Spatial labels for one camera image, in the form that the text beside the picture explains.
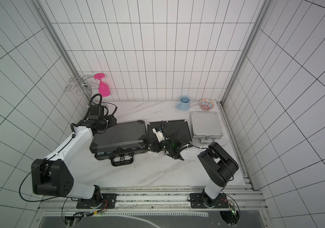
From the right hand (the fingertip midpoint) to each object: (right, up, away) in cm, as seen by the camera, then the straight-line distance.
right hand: (151, 139), depth 89 cm
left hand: (-24, +10, -1) cm, 26 cm away
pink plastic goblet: (-38, +35, +16) cm, 54 cm away
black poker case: (-20, -2, -2) cm, 20 cm away
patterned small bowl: (+44, +24, +29) cm, 58 cm away
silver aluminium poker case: (+38, +7, +9) cm, 40 cm away
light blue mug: (+25, +25, +23) cm, 42 cm away
